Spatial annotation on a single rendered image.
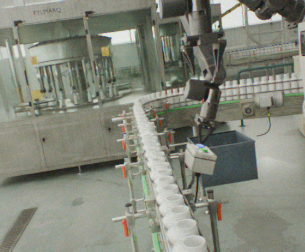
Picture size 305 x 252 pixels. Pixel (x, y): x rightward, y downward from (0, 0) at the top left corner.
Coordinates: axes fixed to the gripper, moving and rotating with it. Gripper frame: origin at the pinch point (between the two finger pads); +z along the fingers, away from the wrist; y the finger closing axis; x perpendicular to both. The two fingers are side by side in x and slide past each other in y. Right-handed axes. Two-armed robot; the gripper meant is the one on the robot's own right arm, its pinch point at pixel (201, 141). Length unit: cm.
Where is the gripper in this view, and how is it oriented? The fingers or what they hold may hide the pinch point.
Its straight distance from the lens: 127.4
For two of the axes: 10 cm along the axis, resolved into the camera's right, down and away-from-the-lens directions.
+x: 9.8, 1.8, 1.2
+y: 0.9, 1.8, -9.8
